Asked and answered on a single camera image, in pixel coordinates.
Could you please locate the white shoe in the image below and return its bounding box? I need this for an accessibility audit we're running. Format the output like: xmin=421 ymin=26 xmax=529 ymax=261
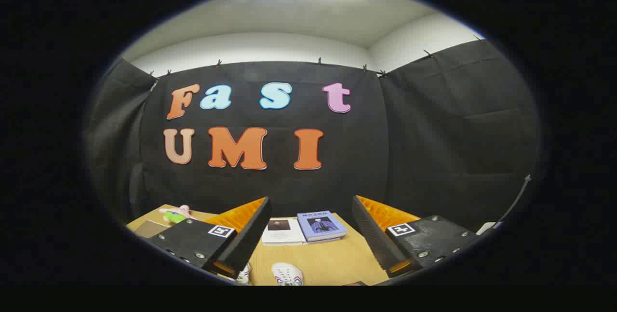
xmin=271 ymin=262 xmax=304 ymax=286
xmin=235 ymin=263 xmax=254 ymax=285

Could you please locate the beige fabric storage box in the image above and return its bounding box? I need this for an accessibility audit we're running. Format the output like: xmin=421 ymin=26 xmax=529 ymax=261
xmin=134 ymin=219 xmax=170 ymax=239

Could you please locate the white book dark photo cover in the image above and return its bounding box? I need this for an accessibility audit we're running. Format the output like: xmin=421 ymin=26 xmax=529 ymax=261
xmin=261 ymin=217 xmax=307 ymax=246

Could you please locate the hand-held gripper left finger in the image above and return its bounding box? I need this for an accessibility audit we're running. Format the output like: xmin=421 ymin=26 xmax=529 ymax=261
xmin=147 ymin=196 xmax=273 ymax=279

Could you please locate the blue cover book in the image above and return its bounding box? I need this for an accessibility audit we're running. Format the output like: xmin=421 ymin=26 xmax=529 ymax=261
xmin=296 ymin=210 xmax=348 ymax=243

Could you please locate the pink green plush toy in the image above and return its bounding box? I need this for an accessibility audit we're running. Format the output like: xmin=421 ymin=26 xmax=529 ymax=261
xmin=159 ymin=204 xmax=197 ymax=224

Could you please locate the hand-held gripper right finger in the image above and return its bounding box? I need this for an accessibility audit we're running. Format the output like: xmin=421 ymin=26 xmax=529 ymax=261
xmin=352 ymin=195 xmax=483 ymax=278

